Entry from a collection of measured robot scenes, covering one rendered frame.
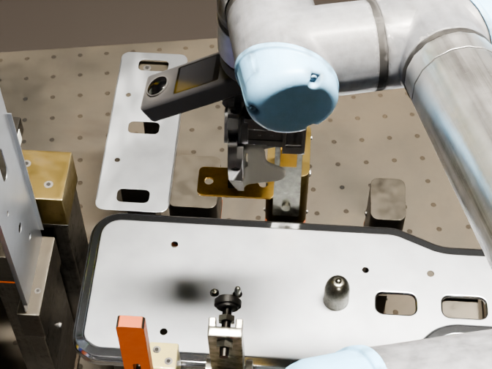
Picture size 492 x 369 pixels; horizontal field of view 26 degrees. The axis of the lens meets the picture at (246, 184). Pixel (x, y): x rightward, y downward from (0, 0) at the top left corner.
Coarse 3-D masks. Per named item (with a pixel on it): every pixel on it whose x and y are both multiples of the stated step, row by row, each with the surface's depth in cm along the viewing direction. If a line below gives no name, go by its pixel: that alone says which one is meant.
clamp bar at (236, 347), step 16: (224, 304) 112; (240, 304) 112; (224, 320) 111; (240, 320) 110; (208, 336) 110; (224, 336) 110; (240, 336) 110; (224, 352) 110; (240, 352) 114; (224, 368) 119; (240, 368) 119
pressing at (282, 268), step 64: (128, 256) 140; (192, 256) 140; (256, 256) 140; (320, 256) 140; (384, 256) 140; (448, 256) 140; (192, 320) 135; (256, 320) 135; (320, 320) 135; (384, 320) 135; (448, 320) 135
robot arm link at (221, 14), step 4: (220, 0) 92; (224, 0) 89; (228, 0) 96; (220, 4) 93; (224, 4) 89; (220, 8) 93; (224, 8) 89; (220, 12) 94; (224, 12) 89; (220, 16) 94; (224, 16) 93; (220, 20) 95; (224, 20) 94; (220, 24) 95; (224, 24) 94; (224, 28) 95; (228, 36) 95
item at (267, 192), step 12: (204, 168) 118; (216, 168) 118; (204, 180) 118; (216, 180) 118; (228, 180) 116; (204, 192) 117; (216, 192) 117; (228, 192) 117; (240, 192) 117; (252, 192) 117; (264, 192) 117
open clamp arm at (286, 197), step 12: (276, 156) 139; (288, 156) 138; (300, 156) 139; (288, 168) 140; (300, 168) 140; (288, 180) 142; (300, 180) 142; (276, 192) 143; (288, 192) 143; (276, 204) 145; (288, 204) 144
